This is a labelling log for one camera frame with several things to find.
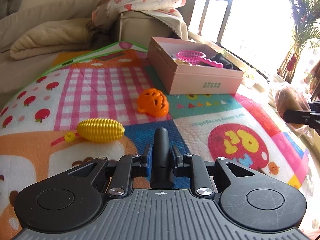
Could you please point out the pink toy basket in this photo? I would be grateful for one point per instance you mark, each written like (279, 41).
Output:
(190, 56)

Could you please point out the red hanging ornament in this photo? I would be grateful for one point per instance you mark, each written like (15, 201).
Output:
(292, 62)

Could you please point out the dark window frame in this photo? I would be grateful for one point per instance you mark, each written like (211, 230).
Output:
(208, 7)

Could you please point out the beige blanket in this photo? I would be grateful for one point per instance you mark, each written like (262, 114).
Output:
(50, 40)

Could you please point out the palm plant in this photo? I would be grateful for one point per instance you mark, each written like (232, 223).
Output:
(302, 17)

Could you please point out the black plush toy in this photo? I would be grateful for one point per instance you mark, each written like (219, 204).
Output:
(225, 61)

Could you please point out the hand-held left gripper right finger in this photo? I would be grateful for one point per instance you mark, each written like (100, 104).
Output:
(176, 161)

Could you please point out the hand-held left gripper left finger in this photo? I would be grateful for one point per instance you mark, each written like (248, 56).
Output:
(149, 160)

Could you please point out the white plant pot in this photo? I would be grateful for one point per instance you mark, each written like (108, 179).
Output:
(250, 82)

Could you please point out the pink cardboard box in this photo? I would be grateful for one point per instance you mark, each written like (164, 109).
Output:
(195, 81)

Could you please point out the fringed towel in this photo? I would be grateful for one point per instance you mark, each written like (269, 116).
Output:
(178, 25)

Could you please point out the bread bun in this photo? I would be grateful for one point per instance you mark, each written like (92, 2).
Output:
(290, 100)

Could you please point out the colourful play mat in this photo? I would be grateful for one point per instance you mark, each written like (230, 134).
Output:
(100, 85)

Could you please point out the yellow corn toy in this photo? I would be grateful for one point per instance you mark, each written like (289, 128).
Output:
(100, 130)

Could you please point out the beige sofa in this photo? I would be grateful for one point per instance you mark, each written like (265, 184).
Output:
(140, 27)

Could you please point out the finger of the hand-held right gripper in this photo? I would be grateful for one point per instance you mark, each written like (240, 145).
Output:
(297, 117)

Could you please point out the black cylinder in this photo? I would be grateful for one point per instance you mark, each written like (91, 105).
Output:
(162, 155)

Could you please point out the grey folded cloth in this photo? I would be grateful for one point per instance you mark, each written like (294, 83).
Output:
(101, 38)

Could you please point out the orange hollow ball toy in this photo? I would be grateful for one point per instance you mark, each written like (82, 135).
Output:
(152, 102)

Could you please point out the grey neck pillow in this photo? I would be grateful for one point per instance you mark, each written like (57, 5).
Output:
(10, 2)

